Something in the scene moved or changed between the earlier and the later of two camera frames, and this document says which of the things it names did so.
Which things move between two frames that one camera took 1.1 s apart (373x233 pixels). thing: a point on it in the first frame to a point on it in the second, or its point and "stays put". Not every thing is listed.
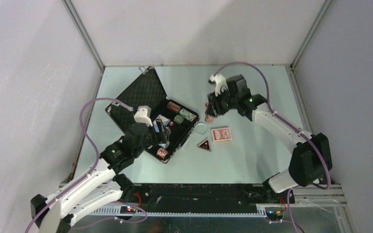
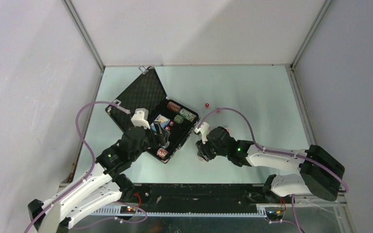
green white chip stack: x=187 y=115 stays put
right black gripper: x=214 y=108 to x=203 y=151
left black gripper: x=162 y=136 stays put
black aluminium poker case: x=174 y=123 stays put
